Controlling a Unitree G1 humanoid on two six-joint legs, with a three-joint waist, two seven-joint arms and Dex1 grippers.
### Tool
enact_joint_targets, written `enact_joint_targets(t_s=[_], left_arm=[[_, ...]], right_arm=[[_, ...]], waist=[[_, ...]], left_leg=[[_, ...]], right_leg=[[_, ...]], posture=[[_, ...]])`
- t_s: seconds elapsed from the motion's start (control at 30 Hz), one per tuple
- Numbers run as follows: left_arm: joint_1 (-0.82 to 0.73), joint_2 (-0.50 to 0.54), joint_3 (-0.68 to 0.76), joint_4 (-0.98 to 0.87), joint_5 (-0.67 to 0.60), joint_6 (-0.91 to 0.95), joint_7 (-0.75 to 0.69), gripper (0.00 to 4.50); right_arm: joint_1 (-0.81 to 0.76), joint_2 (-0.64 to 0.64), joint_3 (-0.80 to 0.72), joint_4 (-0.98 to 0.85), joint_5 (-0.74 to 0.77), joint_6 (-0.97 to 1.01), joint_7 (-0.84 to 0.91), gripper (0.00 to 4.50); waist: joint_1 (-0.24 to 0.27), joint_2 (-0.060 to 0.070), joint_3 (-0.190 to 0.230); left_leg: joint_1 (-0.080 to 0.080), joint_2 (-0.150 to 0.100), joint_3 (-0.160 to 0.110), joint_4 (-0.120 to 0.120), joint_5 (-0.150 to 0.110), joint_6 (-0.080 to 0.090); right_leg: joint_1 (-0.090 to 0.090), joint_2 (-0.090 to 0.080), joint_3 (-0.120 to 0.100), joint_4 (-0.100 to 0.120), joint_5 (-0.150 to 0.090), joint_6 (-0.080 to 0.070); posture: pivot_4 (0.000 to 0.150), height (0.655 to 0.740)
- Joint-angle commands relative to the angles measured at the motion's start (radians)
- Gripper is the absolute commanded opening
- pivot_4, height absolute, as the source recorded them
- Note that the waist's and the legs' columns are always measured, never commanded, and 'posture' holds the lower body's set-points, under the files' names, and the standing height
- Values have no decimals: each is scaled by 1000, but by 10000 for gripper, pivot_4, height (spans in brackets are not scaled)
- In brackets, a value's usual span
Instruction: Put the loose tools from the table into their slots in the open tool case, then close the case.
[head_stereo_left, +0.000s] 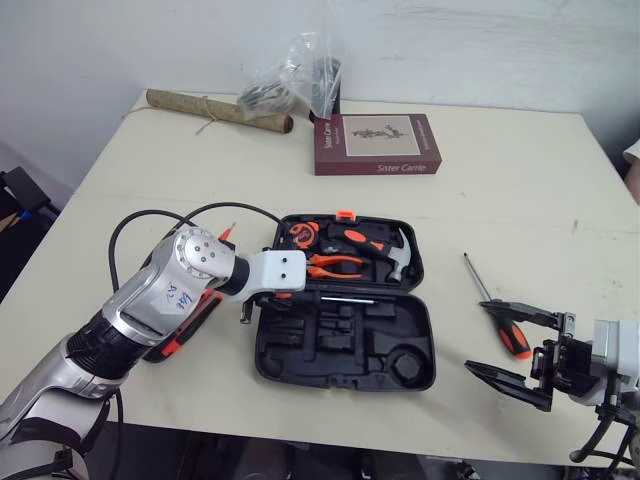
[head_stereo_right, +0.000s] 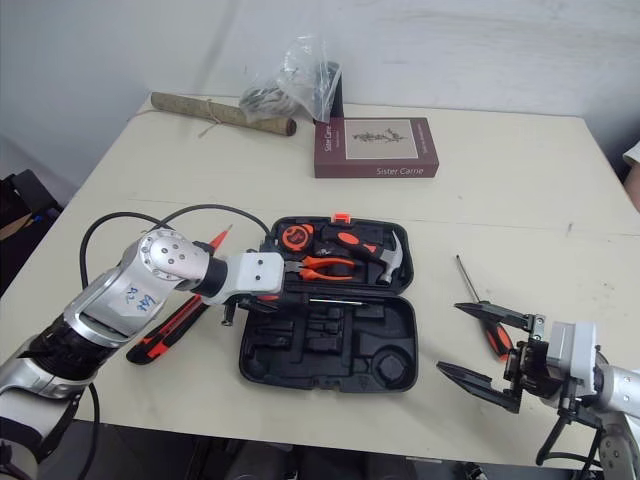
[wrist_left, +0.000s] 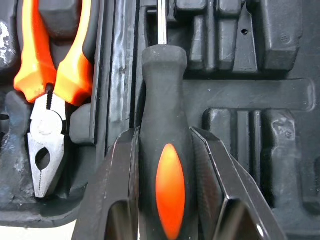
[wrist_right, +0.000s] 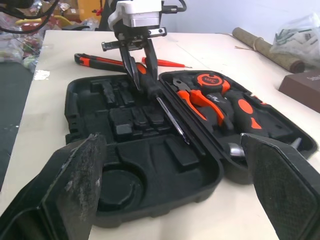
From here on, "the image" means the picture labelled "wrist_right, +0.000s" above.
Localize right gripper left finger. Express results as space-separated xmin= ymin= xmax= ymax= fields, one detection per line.
xmin=0 ymin=133 xmax=108 ymax=240

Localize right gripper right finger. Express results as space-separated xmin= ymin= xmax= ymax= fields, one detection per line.
xmin=239 ymin=132 xmax=320 ymax=240

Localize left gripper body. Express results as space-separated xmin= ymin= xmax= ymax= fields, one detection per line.
xmin=101 ymin=24 xmax=168 ymax=53

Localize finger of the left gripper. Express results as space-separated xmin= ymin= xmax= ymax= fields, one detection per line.
xmin=118 ymin=41 xmax=141 ymax=91
xmin=143 ymin=37 xmax=160 ymax=81

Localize black and orange screwdriver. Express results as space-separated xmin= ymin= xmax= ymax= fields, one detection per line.
xmin=129 ymin=62 xmax=191 ymax=146

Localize black tool case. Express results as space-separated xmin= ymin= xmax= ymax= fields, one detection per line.
xmin=64 ymin=69 xmax=320 ymax=229

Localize thin red tester screwdriver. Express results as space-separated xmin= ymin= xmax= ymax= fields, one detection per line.
xmin=141 ymin=56 xmax=193 ymax=70

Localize black and orange utility knife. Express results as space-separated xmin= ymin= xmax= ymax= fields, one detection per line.
xmin=74 ymin=52 xmax=126 ymax=72

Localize orange and black pliers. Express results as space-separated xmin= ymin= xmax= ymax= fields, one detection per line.
xmin=171 ymin=77 xmax=235 ymax=131

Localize orange and black tape measure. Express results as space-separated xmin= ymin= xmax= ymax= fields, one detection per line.
xmin=193 ymin=72 xmax=231 ymax=96

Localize brown box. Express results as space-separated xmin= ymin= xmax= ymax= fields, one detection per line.
xmin=278 ymin=69 xmax=320 ymax=114

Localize rolled brown mat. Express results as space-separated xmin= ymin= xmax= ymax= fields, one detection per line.
xmin=231 ymin=26 xmax=306 ymax=74

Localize clear plastic bag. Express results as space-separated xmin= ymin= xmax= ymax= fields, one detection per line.
xmin=269 ymin=12 xmax=320 ymax=70

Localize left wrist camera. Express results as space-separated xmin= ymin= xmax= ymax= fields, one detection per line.
xmin=107 ymin=0 xmax=163 ymax=29

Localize black cable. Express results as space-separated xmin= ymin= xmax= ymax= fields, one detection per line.
xmin=161 ymin=0 xmax=188 ymax=14
xmin=0 ymin=0 xmax=61 ymax=35

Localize hammer with orange-black handle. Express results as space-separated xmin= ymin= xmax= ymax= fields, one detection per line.
xmin=219 ymin=89 xmax=302 ymax=161

